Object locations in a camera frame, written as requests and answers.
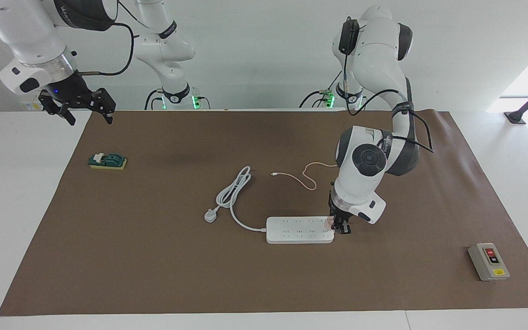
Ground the white power strip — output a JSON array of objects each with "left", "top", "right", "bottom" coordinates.
[{"left": 265, "top": 216, "right": 336, "bottom": 244}]

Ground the green knife switch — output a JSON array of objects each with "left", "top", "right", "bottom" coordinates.
[{"left": 88, "top": 153, "right": 127, "bottom": 171}]

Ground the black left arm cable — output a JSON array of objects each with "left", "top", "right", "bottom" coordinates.
[{"left": 339, "top": 16, "right": 435, "bottom": 154}]

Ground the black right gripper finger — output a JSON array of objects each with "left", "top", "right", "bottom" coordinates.
[
  {"left": 38, "top": 96, "right": 77, "bottom": 126},
  {"left": 91, "top": 88, "right": 117, "bottom": 125}
]

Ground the black right base cable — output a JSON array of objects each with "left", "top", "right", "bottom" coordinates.
[{"left": 144, "top": 89, "right": 161, "bottom": 110}]

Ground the black base cable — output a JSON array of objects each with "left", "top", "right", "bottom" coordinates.
[
  {"left": 298, "top": 69, "right": 342, "bottom": 109},
  {"left": 144, "top": 89, "right": 161, "bottom": 110}
]

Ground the brown table mat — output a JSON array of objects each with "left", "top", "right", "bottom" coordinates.
[{"left": 0, "top": 109, "right": 528, "bottom": 317}]

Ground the black left base cable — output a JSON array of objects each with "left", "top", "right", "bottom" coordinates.
[{"left": 298, "top": 69, "right": 342, "bottom": 109}]

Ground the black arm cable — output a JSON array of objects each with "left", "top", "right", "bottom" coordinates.
[
  {"left": 339, "top": 16, "right": 435, "bottom": 154},
  {"left": 78, "top": 22, "right": 135, "bottom": 77}
]

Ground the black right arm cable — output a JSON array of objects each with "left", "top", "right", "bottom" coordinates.
[{"left": 78, "top": 22, "right": 135, "bottom": 77}]

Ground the grey push button switch box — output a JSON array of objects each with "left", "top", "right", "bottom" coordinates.
[{"left": 468, "top": 243, "right": 511, "bottom": 281}]

